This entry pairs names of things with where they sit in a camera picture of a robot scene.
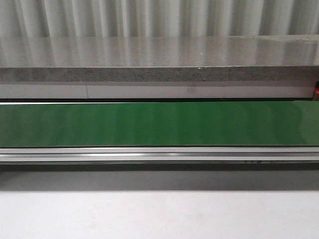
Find grey speckled stone counter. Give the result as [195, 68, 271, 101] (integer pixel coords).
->
[0, 35, 319, 100]

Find green conveyor belt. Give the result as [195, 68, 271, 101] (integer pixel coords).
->
[0, 101, 319, 147]

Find red object at right edge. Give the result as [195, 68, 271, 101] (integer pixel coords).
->
[313, 82, 319, 101]

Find grey pleated curtain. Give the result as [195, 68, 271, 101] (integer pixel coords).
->
[0, 0, 319, 37]

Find aluminium conveyor side rail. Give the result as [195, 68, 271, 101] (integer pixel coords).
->
[0, 146, 319, 171]

